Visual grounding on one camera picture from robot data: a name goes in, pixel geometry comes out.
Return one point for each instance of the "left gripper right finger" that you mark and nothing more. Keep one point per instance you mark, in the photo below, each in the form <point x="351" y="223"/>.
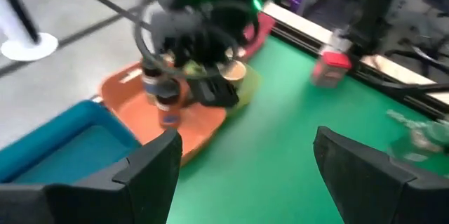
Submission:
<point x="368" y="189"/>

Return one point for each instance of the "black aluminium table frame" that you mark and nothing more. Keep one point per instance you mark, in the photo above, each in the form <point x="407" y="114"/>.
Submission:
<point x="379" y="83"/>

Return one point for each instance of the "green table mat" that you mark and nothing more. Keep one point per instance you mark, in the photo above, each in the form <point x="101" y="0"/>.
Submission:
<point x="280" y="129"/>

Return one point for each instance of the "red spice jar black lid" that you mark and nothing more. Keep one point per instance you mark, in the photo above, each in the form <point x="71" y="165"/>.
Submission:
<point x="169" y="111"/>

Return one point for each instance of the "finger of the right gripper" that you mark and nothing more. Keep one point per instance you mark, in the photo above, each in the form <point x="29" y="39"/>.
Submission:
<point x="215" y="92"/>

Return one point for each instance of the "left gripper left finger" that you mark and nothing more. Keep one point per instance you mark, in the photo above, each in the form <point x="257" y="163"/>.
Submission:
<point x="147" y="182"/>

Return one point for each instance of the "orange plastic bin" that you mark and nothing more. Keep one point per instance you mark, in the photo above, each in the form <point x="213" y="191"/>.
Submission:
<point x="200" y="129"/>

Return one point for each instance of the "pink plastic bin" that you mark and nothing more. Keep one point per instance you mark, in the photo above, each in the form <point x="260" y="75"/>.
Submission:
<point x="261" y="31"/>

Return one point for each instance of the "smoked paprika tin red lid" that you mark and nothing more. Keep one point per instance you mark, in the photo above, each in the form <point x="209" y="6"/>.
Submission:
<point x="331" y="66"/>

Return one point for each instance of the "yellow plastic bin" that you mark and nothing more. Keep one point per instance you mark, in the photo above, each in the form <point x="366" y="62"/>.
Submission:
<point x="250" y="90"/>

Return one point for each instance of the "pale spice jar black lid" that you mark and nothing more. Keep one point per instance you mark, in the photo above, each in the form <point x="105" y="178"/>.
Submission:
<point x="151" y="83"/>

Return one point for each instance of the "grey tower fan white base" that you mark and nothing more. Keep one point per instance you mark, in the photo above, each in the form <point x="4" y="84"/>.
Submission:
<point x="28" y="46"/>

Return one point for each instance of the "blue plastic bin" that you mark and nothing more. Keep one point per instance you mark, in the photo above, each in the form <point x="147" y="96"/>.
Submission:
<point x="70" y="146"/>

